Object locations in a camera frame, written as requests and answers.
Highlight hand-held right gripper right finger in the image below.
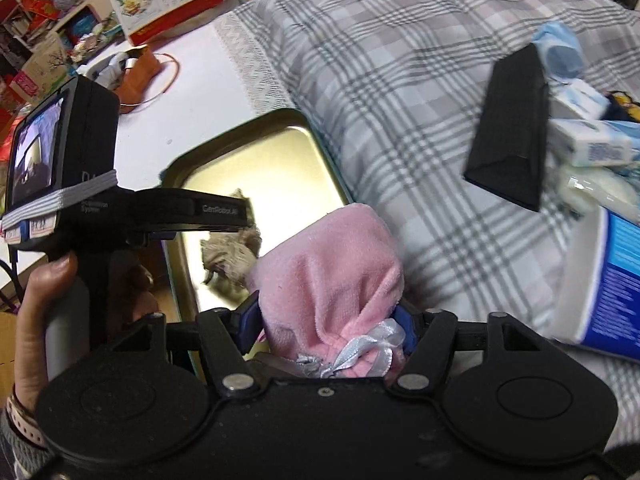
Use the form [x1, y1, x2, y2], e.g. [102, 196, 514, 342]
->
[390, 305, 544, 392]

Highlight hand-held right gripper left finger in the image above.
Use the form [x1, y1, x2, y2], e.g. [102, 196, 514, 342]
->
[107, 292, 262, 392]

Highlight pink velvet pouch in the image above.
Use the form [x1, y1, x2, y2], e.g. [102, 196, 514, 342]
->
[247, 203, 407, 380]

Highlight gold metal tray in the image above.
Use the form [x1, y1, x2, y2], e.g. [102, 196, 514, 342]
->
[159, 108, 352, 361]

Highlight blue face mask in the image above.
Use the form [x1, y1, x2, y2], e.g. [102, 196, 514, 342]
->
[531, 21, 585, 83]

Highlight yellow and black soft toy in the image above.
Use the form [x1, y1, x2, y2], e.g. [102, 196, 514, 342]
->
[602, 90, 640, 123]

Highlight person's left hand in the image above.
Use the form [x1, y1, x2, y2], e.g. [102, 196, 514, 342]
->
[12, 251, 79, 413]

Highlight beige knitted pouch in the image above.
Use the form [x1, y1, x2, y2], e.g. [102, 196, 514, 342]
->
[200, 187, 263, 293]

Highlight white grey device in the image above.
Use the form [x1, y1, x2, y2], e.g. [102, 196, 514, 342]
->
[87, 51, 137, 87]

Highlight cardboard box with tree print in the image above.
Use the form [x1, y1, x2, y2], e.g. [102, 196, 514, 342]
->
[21, 35, 71, 92]

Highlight brown leather pouch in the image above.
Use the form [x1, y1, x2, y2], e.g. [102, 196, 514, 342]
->
[119, 52, 182, 115]

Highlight desk calendar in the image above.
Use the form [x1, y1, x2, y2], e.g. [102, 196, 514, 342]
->
[107, 0, 220, 47]

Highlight black triangular case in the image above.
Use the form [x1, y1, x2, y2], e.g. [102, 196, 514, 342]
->
[463, 42, 552, 212]

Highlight blue tissue box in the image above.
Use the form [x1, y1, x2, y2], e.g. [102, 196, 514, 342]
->
[550, 205, 640, 358]

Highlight clear plastic packet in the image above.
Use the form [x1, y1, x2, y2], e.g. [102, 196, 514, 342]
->
[547, 162, 608, 218]

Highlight grey plaid blanket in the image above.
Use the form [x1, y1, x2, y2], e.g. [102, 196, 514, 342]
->
[220, 0, 640, 461]

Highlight pink watch strap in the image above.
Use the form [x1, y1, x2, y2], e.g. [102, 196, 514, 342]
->
[4, 392, 47, 450]

